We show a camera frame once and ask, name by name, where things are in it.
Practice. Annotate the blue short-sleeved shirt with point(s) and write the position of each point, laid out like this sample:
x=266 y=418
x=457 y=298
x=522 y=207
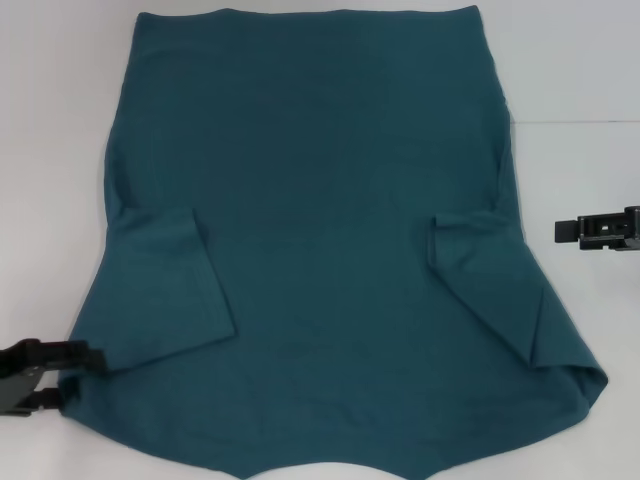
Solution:
x=320 y=200

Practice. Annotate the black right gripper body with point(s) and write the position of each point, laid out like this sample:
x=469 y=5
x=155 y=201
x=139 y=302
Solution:
x=632 y=227

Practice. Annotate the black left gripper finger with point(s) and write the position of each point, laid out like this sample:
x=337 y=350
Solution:
x=75 y=356
x=50 y=395

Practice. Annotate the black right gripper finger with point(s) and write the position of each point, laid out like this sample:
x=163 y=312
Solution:
x=600 y=245
x=567 y=231

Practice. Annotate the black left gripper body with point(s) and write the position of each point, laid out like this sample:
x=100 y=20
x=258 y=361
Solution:
x=17 y=380

